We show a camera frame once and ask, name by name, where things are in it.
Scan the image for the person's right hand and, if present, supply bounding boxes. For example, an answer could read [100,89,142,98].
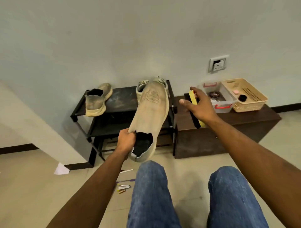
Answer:
[179,86,221,127]

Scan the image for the dark brown wooden cabinet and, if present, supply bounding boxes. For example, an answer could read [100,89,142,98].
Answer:
[173,96,282,159]

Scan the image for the black metal shoe rack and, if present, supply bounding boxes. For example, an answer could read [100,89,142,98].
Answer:
[71,80,178,167]

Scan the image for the beige plastic basket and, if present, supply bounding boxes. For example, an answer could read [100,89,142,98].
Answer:
[221,78,269,113]

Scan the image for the person's left forearm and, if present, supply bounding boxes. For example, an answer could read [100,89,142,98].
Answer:
[47,148,130,228]

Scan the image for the pale green lace-up shoe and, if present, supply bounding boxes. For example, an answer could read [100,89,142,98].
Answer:
[155,76,171,95]
[136,79,149,99]

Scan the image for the clear plastic storage box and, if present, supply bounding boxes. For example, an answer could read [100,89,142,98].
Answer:
[202,81,238,114]

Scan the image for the person's leg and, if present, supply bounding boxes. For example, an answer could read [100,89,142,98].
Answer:
[207,165,270,228]
[127,161,182,228]

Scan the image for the person's left hand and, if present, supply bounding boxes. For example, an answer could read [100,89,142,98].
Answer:
[115,128,138,156]

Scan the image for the worn tan slip-on shoe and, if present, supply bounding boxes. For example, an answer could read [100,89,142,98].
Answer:
[128,80,170,163]
[85,83,114,117]

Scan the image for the person's left leg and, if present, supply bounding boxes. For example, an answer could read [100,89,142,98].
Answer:
[127,161,182,228]

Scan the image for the person's right leg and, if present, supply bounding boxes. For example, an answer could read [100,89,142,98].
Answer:
[207,165,270,228]

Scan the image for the person's right forearm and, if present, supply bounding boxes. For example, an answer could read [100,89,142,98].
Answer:
[209,115,301,228]

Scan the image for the black orange shoe brush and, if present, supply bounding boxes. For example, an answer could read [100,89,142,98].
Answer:
[183,89,208,129]

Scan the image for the white paper sheet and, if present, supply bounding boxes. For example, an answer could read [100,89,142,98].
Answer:
[54,163,70,176]

